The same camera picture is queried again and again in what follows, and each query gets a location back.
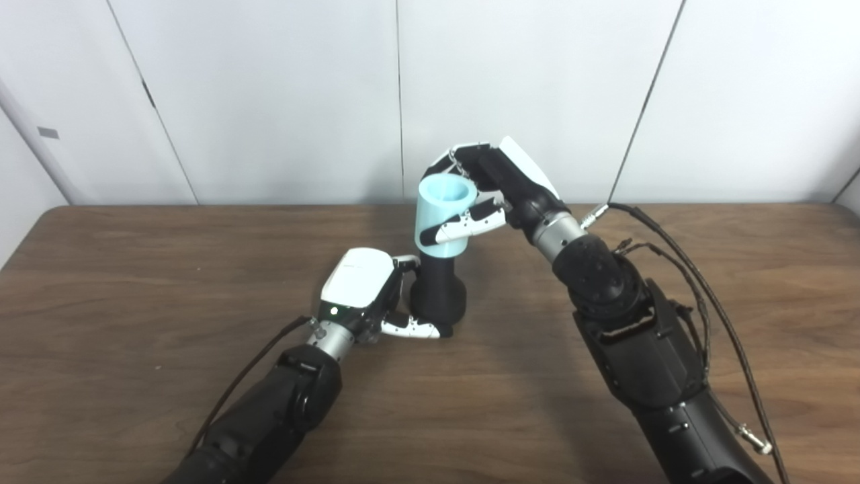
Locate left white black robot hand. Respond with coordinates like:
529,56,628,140
317,247,452,345

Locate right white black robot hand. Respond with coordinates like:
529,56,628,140
420,136,572,246

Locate black funnel-shaped nozzle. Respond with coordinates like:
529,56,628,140
410,252,468,337

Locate light-blue hose piece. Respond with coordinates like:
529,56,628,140
415,173,479,259

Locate right wrist thick black cable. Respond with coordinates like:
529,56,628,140
581,202,790,484

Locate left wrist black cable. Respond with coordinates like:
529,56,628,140
188,316,314,458

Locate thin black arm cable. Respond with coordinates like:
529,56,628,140
615,239,773,456

